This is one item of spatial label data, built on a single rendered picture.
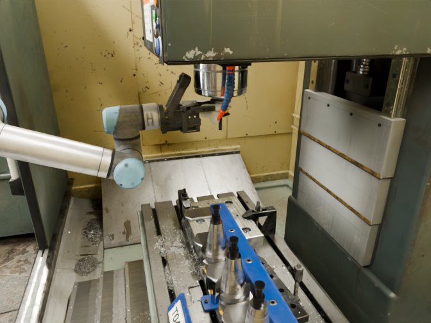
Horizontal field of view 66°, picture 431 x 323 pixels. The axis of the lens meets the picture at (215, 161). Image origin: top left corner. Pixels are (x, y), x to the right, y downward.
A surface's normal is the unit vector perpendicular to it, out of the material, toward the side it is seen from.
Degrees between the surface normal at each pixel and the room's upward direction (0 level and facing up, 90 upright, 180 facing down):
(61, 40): 90
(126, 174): 90
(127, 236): 24
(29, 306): 0
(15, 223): 90
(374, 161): 90
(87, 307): 8
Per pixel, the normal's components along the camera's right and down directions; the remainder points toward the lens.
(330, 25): 0.28, 0.37
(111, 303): -0.04, -0.96
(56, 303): 0.29, -0.91
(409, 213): -0.96, 0.11
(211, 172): 0.11, -0.69
